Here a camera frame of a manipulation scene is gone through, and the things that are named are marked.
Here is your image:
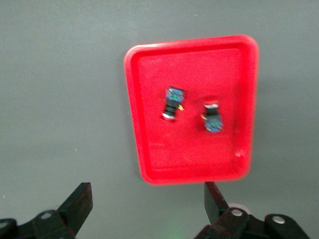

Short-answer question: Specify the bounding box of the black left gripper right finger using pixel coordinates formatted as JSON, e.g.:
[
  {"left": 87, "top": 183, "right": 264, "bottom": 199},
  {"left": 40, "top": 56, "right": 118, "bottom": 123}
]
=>
[{"left": 194, "top": 181, "right": 311, "bottom": 239}]

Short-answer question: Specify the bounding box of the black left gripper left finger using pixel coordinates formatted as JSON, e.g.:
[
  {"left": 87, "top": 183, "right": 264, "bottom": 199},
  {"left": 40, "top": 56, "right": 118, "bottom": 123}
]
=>
[{"left": 0, "top": 182, "right": 93, "bottom": 239}]

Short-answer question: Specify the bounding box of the red push button switch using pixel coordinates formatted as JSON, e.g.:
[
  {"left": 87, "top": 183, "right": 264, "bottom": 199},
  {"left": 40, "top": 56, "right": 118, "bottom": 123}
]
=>
[
  {"left": 159, "top": 86, "right": 186, "bottom": 124},
  {"left": 200, "top": 101, "right": 223, "bottom": 134}
]

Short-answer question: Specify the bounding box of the red plastic tray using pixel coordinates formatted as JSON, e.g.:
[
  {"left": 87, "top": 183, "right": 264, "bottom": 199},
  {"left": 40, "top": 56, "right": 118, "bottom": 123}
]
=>
[{"left": 124, "top": 34, "right": 260, "bottom": 186}]

